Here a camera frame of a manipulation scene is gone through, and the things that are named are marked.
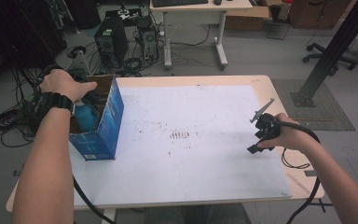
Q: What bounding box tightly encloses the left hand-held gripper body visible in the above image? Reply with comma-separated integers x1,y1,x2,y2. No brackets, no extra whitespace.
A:
68,49,91,82

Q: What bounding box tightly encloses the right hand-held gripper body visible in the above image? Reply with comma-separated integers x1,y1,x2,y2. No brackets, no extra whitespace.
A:
250,97,282,141

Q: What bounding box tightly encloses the blue cardboard box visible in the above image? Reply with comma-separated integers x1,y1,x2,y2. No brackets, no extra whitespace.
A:
68,74,125,161

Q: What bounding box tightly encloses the person's right hand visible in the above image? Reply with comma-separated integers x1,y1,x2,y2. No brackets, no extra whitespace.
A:
256,112,316,150

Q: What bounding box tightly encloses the person's left hand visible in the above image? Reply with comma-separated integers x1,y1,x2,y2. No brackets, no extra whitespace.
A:
39,68,98,103

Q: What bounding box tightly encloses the black computer tower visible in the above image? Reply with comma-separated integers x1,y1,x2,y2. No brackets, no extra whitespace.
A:
93,15,129,69

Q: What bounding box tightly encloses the white paper sheet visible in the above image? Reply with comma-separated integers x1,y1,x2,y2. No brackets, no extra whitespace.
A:
69,84,293,209

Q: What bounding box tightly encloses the grey floor mat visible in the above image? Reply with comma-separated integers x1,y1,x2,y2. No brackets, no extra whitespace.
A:
271,78,356,132

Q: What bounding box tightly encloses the black patterned board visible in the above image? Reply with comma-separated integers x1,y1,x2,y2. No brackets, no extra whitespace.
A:
105,8,143,27

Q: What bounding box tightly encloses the open grey computer tower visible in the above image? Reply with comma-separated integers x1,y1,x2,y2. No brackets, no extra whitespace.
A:
138,26,159,63

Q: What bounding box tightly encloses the black office chair base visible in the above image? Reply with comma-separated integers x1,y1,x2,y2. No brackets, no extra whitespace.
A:
302,42,358,71

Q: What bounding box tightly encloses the flat brown cardboard box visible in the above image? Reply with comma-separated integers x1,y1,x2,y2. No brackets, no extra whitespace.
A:
225,5,271,32

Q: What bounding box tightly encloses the black keyboard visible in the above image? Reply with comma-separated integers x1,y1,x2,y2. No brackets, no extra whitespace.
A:
151,0,209,8

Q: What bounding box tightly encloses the large brown cardboard box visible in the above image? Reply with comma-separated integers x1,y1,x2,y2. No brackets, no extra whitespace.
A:
288,0,352,31

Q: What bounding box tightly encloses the white desk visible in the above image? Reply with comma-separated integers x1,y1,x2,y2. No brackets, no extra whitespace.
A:
148,0,254,71

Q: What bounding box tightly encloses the small black cable coil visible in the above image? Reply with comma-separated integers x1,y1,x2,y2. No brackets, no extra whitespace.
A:
122,57,144,77
65,45,88,60

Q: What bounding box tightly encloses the thin black right gripper wire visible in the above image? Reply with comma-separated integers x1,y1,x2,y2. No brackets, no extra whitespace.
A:
281,147,311,170

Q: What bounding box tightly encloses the thick black right gripper cable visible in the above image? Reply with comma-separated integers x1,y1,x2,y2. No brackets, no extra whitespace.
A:
278,120,322,224

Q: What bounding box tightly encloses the black metal post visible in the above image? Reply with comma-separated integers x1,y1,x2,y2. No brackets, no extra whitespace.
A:
290,0,358,108
15,0,66,92

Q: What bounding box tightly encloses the bundle of black floor cables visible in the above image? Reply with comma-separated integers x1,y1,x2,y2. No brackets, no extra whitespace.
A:
0,66,57,148

